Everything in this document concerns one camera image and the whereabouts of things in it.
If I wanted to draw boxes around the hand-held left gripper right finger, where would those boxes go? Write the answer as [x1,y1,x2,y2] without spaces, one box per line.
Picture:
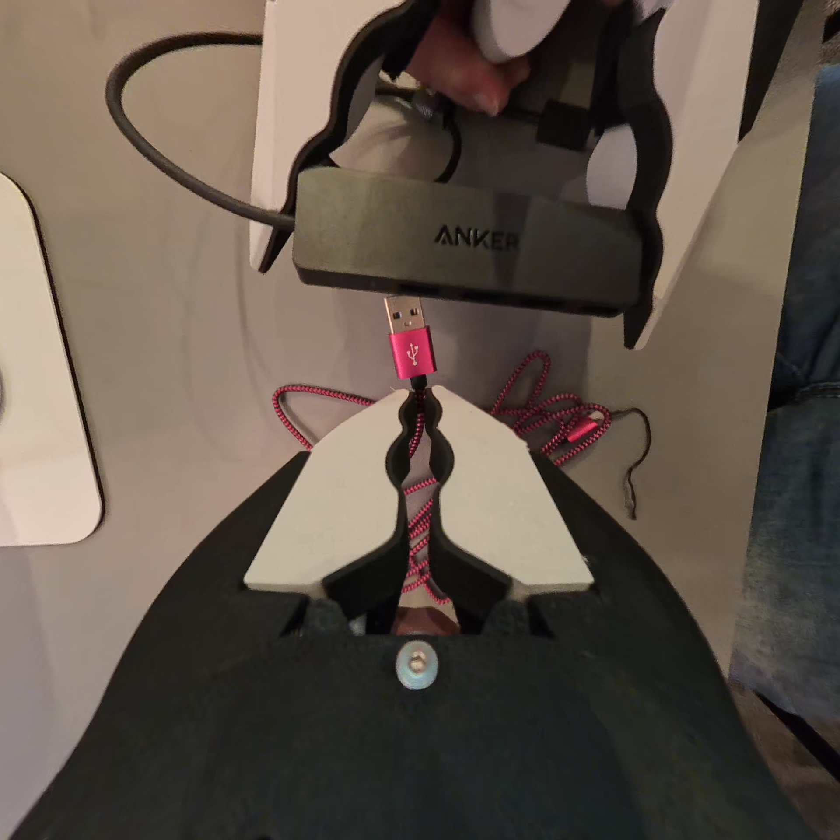
[425,386,597,634]

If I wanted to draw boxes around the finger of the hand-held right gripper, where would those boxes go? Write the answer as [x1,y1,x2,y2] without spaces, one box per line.
[587,0,762,350]
[249,0,437,274]

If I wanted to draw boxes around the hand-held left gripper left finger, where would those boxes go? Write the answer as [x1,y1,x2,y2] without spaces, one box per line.
[243,387,414,626]

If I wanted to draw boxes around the thin black cable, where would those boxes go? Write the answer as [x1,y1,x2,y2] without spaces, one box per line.
[613,406,652,521]

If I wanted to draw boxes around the black hub cable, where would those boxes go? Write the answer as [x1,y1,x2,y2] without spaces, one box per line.
[105,31,460,227]

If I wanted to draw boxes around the red braided usb cable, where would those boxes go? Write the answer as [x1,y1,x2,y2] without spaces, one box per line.
[272,295,614,608]

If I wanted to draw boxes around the person's right hand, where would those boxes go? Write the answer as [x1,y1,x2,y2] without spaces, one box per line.
[407,0,532,116]

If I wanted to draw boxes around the person's blue jeans legs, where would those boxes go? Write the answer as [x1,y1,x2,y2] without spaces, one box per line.
[728,66,840,716]

